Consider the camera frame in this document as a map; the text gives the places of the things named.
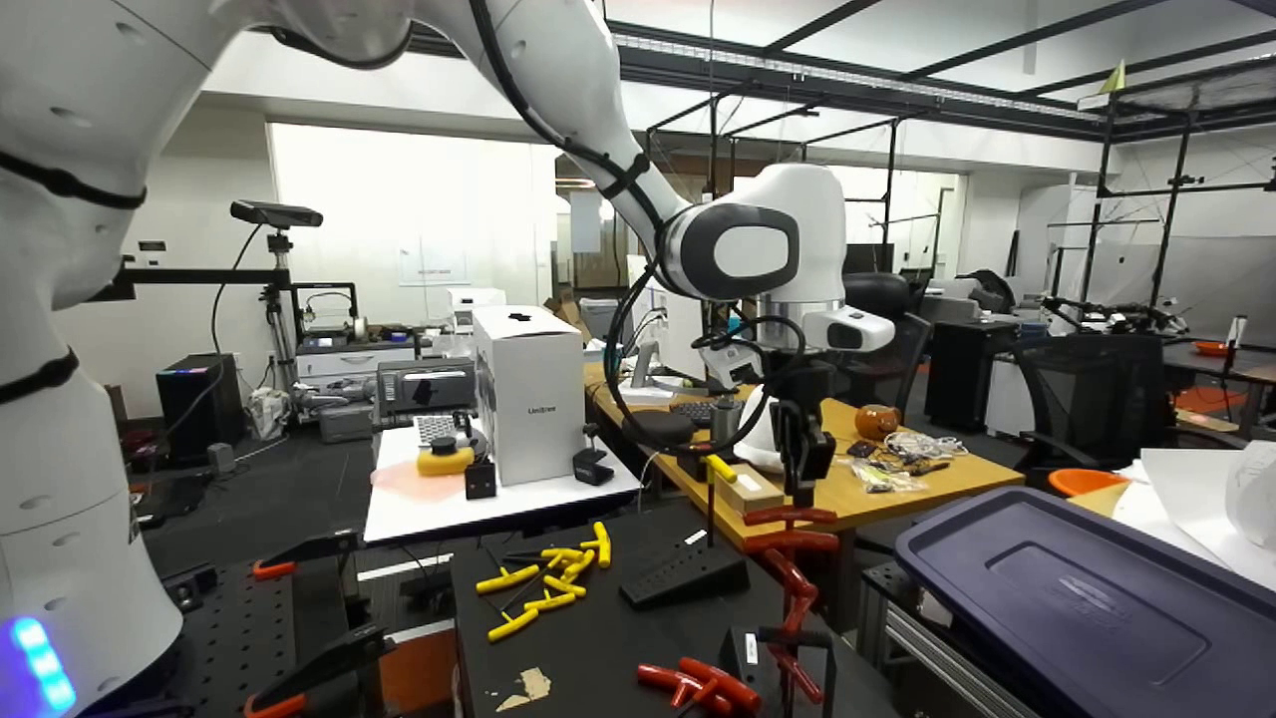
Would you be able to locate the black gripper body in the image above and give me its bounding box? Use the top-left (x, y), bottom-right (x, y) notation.
top-left (762, 356), bottom-right (843, 443)

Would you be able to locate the brown round object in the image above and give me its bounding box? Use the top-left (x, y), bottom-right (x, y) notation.
top-left (855, 400), bottom-right (904, 447)

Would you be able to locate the yellow round object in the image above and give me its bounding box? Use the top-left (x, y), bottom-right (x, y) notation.
top-left (416, 435), bottom-right (477, 484)

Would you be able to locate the wooden block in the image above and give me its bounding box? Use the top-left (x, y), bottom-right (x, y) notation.
top-left (721, 466), bottom-right (788, 524)

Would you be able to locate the grey metal cup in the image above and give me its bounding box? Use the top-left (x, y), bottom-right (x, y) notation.
top-left (710, 396), bottom-right (751, 463)

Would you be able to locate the clear plastic bag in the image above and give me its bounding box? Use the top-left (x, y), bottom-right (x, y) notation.
top-left (843, 426), bottom-right (956, 497)

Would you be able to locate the black office chair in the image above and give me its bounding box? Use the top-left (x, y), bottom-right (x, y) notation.
top-left (843, 271), bottom-right (935, 416)

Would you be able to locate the black round pouch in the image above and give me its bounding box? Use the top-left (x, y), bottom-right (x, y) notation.
top-left (617, 406), bottom-right (713, 451)

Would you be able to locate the computer monitor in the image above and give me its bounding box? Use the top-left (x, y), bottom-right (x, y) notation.
top-left (612, 265), bottom-right (710, 410)

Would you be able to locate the black cabinet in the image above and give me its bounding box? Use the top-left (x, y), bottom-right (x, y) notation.
top-left (927, 314), bottom-right (1030, 435)

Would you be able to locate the white foam board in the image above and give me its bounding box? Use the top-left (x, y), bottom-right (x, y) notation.
top-left (358, 424), bottom-right (647, 545)

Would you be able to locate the small orange hex key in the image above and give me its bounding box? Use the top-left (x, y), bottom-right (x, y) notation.
top-left (683, 681), bottom-right (738, 718)

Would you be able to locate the orange bowl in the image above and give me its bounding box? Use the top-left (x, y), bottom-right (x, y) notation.
top-left (1044, 466), bottom-right (1134, 504)

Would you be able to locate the white rectangular box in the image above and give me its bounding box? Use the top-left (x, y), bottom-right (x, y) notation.
top-left (469, 302), bottom-right (592, 492)

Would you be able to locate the black mesh chair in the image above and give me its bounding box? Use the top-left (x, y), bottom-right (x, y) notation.
top-left (1014, 327), bottom-right (1180, 472)

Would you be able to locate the purple plastic bin lid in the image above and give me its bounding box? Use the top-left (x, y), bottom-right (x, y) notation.
top-left (895, 484), bottom-right (1276, 718)

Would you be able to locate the small black block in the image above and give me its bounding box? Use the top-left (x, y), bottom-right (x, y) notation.
top-left (461, 451), bottom-right (504, 504)

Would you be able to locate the small white box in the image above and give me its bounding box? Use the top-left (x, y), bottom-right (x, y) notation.
top-left (441, 283), bottom-right (512, 334)

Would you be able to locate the pale tape scrap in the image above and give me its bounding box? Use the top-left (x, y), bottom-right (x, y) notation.
top-left (496, 665), bottom-right (556, 718)

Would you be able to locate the white plastic sheet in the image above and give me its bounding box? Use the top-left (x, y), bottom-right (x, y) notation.
top-left (1113, 438), bottom-right (1276, 596)

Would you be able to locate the orange tray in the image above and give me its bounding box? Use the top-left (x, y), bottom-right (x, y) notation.
top-left (1167, 384), bottom-right (1251, 424)

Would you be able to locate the silver metal bar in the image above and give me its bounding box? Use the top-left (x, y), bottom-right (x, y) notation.
top-left (356, 552), bottom-right (459, 589)

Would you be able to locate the orange box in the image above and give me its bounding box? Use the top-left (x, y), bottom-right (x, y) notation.
top-left (376, 632), bottom-right (461, 713)

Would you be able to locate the small grey box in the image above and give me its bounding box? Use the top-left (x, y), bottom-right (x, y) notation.
top-left (317, 400), bottom-right (380, 447)

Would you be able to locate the small black framed screen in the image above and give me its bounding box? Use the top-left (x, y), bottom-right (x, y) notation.
top-left (291, 278), bottom-right (362, 353)

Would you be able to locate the black orange bar clamp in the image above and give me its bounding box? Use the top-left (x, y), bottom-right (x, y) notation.
top-left (241, 622), bottom-right (392, 718)
top-left (247, 527), bottom-right (366, 585)

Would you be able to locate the black tripod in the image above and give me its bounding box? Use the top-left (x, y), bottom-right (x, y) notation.
top-left (254, 229), bottom-right (311, 410)

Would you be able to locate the black speaker box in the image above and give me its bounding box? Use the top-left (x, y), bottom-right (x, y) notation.
top-left (156, 353), bottom-right (247, 466)

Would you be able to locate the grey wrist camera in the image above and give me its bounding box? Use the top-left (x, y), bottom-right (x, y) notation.
top-left (697, 334), bottom-right (774, 390)

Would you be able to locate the yellow T-handle hex key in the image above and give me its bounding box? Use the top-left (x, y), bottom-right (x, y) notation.
top-left (679, 443), bottom-right (743, 552)

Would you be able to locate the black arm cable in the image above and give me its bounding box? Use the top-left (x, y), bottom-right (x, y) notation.
top-left (461, 0), bottom-right (815, 455)

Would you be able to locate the aluminium frame rail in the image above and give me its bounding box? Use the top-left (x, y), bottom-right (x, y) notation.
top-left (855, 556), bottom-right (1030, 718)

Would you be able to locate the black metal cage frame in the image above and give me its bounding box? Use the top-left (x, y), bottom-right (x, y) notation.
top-left (638, 91), bottom-right (908, 311)

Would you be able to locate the black metal rack frame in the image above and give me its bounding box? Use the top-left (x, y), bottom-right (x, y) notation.
top-left (1073, 55), bottom-right (1276, 323)

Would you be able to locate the grey camera box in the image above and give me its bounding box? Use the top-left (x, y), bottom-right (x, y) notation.
top-left (376, 356), bottom-right (477, 426)

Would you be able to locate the black stereo camera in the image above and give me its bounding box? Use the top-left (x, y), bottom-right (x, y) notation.
top-left (227, 194), bottom-right (328, 233)

